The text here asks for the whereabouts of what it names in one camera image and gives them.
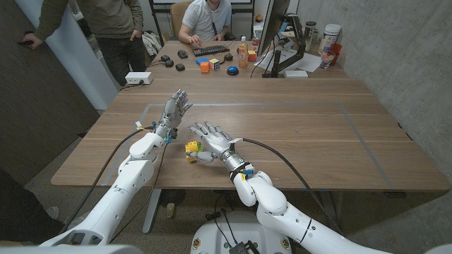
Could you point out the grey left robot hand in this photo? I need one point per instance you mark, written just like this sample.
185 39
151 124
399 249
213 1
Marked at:
173 113

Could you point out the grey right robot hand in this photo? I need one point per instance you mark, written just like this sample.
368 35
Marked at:
213 143

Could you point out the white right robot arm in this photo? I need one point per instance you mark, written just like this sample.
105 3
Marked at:
293 215

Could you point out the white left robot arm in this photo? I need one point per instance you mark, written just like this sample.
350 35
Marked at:
116 197

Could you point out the yellow green lego stack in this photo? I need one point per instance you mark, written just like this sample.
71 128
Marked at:
193 147

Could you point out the black round puck device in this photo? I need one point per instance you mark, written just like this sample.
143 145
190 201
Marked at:
165 58
180 67
169 63

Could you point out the white power box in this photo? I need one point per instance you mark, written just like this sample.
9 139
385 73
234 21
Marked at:
138 78

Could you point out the orange cube block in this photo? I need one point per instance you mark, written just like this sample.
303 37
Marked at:
205 67

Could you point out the blue cube block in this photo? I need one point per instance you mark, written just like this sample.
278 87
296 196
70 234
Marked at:
202 60

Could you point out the black computer mouse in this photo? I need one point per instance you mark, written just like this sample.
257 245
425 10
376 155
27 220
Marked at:
182 54

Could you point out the rubik's cube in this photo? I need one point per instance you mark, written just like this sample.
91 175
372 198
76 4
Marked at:
214 63

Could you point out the blue round button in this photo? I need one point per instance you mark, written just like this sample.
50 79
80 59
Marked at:
232 70

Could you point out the black keyboard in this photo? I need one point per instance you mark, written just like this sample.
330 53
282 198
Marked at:
210 50

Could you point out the black small knob device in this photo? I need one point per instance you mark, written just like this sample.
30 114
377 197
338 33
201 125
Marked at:
228 56

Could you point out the orange juice bottle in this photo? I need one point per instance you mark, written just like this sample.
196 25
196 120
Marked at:
243 53

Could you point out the tan office chair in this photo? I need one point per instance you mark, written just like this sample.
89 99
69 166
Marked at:
176 19

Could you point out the white robot torso base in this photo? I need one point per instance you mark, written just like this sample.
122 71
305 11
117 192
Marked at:
233 234

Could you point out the red yellow cube toy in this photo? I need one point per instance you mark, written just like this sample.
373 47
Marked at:
251 56

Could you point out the seated person in white polo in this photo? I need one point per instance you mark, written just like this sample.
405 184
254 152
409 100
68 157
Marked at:
205 19

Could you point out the standing person in olive sweater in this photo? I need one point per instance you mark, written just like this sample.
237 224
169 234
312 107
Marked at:
106 31

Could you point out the red soda can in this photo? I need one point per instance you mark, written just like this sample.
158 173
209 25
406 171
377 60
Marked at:
255 44

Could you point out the white flat adapter box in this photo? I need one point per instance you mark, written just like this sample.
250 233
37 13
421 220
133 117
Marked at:
296 73

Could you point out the white paper sheets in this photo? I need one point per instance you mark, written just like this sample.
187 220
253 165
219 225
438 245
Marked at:
303 60

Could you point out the computer monitor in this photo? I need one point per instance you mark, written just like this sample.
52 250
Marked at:
272 24

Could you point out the clear drinking glass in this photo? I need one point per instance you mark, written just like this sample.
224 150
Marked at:
326 59

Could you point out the dark lidded jar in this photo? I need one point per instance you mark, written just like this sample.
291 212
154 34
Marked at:
309 32

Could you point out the red plastic cup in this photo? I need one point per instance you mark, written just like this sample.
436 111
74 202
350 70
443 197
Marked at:
336 49

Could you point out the white wipes canister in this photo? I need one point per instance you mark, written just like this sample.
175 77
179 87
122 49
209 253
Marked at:
329 38

